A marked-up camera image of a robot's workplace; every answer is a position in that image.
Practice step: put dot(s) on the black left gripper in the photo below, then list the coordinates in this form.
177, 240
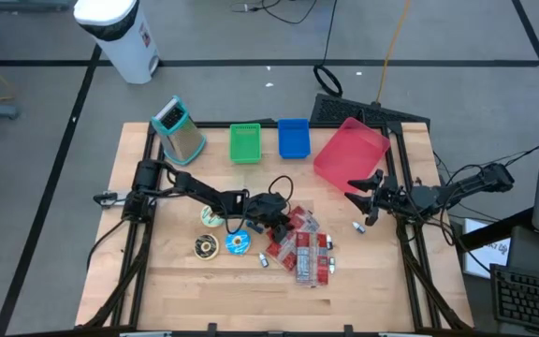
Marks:
269, 206

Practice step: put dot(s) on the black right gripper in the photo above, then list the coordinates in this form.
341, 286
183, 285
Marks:
393, 199

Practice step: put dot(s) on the blue iced toy donut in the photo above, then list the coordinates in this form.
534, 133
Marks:
237, 243

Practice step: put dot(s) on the white tape roll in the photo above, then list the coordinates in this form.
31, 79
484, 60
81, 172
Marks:
208, 219

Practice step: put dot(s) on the tape roll with dark centre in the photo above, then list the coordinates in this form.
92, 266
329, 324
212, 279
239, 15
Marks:
206, 247

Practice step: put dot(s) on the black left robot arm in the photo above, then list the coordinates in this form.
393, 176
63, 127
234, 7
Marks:
194, 187

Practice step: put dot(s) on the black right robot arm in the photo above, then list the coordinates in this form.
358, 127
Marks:
466, 185

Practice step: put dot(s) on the pink translucent plastic bin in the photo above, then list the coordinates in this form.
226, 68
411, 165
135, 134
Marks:
349, 152

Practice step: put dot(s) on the black perforated panel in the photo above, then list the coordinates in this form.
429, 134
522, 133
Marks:
344, 111

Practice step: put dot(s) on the blue plastic basket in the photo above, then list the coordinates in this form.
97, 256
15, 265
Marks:
294, 138

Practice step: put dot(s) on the green plastic basket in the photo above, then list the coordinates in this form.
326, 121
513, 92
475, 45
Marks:
245, 144

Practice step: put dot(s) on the black desk beam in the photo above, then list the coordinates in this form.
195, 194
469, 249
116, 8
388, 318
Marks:
494, 229

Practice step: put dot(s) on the white paper sheet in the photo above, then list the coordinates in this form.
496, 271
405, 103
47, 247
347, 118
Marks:
485, 257

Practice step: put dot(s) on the teal metal box grater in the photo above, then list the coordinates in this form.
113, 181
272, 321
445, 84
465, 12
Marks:
180, 136

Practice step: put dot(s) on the black keyboard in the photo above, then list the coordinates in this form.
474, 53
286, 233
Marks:
531, 299

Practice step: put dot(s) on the white trash can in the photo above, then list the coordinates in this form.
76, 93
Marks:
115, 33

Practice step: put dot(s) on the black aluminium table frame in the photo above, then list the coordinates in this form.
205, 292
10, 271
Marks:
218, 125

